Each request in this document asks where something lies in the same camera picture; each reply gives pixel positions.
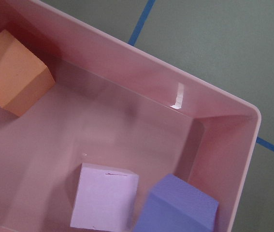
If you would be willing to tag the pink foam block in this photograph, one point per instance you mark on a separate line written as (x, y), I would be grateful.
(104, 199)

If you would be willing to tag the purple foam block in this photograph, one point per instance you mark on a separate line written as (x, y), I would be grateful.
(173, 205)

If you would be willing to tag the orange foam block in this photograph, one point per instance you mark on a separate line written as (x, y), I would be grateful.
(24, 78)

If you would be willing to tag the pink plastic bin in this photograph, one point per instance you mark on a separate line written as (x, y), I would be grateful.
(117, 106)

